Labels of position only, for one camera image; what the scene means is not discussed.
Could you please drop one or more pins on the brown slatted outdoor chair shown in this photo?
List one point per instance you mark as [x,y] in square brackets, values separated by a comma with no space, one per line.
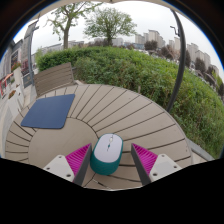
[53,78]

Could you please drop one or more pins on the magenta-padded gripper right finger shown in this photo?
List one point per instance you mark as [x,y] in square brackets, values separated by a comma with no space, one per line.
[145,159]

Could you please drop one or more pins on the beige umbrella canopy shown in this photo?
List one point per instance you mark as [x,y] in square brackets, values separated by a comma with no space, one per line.
[100,2]

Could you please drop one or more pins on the distant apartment buildings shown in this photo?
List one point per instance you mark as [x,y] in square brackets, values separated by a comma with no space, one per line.
[153,36]

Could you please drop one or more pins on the round leafy green tree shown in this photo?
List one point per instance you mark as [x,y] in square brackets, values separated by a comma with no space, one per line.
[108,23]

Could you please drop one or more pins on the white planter with flowers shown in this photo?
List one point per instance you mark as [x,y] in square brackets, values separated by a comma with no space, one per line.
[17,76]

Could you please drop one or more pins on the tall grey sign pillar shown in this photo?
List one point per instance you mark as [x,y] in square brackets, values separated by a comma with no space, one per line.
[26,50]

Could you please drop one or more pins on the bare-trunked leaning tree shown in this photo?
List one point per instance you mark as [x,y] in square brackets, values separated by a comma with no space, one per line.
[66,33]

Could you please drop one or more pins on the white and teal computer mouse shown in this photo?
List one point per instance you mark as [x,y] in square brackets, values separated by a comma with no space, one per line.
[107,151]

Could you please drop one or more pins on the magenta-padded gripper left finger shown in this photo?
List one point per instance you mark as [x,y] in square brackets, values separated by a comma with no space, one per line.
[76,160]

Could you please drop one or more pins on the dark curved umbrella pole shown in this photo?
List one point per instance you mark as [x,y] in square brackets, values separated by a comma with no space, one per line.
[181,60]

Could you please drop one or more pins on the dark blue mouse pad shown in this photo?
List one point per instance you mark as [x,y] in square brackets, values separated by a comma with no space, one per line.
[48,111]

